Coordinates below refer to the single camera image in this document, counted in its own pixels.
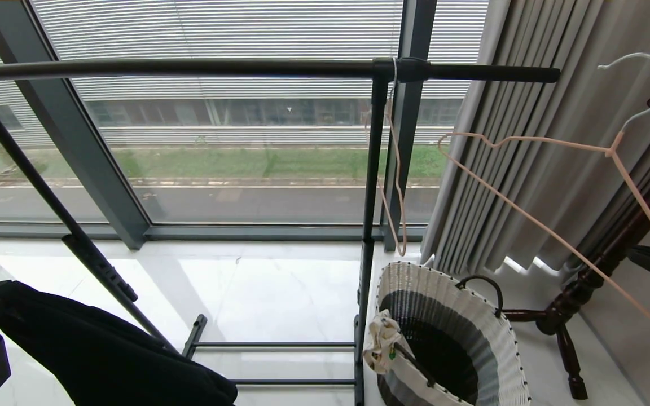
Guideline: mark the black garment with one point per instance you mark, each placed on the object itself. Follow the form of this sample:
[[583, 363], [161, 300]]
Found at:
[[105, 361]]

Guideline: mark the pink clothes hanger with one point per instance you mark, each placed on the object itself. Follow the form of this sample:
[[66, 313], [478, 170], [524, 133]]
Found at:
[[398, 186], [616, 145]]

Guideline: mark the black clothes rack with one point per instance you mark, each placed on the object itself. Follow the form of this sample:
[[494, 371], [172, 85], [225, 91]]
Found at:
[[189, 69]]

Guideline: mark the white laundry basket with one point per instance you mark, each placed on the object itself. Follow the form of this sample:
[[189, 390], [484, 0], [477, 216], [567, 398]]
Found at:
[[494, 344]]

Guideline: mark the cream printed garment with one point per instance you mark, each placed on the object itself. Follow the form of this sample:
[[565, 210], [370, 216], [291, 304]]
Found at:
[[381, 344]]

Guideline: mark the beige curtain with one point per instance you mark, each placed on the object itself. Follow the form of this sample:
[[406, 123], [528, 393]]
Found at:
[[528, 197]]

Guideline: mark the dark brown wooden coat stand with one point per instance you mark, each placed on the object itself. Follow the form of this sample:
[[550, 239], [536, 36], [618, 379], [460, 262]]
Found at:
[[584, 285]]

